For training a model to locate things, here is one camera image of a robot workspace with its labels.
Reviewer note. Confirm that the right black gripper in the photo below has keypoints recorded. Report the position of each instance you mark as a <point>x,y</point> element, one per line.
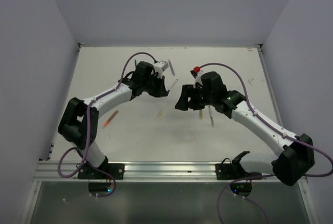
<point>183,102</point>

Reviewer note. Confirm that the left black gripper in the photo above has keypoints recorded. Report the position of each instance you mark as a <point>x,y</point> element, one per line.
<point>161,91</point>

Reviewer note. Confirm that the orange highlighter pen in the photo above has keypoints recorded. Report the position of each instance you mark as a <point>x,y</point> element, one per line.
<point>107,122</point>

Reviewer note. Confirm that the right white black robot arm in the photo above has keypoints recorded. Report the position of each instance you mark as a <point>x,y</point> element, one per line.
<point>291,157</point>

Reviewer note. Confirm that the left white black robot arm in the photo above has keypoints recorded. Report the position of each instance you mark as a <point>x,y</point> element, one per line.
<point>79,122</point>

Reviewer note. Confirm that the purple pen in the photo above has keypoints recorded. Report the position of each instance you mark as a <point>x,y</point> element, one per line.
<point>171,67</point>

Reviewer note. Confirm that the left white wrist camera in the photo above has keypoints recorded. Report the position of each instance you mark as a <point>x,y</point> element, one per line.
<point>161,66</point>

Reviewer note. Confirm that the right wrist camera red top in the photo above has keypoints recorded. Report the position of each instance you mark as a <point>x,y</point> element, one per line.
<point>197,73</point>

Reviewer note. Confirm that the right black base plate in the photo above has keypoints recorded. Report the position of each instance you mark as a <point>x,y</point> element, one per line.
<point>230,171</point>

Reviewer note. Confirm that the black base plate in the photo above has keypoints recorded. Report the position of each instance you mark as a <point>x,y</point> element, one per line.
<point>230,171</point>
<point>105,171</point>

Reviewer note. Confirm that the right side aluminium rail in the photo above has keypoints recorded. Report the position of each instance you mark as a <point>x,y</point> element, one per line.
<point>269,84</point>

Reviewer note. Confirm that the aluminium rail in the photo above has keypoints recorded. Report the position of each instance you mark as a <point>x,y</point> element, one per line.
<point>269,84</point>
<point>142,172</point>

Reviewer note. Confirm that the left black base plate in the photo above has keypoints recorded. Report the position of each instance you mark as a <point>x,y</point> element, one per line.
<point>105,171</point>

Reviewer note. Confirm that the aluminium front rail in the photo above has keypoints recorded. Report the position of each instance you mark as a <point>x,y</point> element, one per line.
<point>142,172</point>

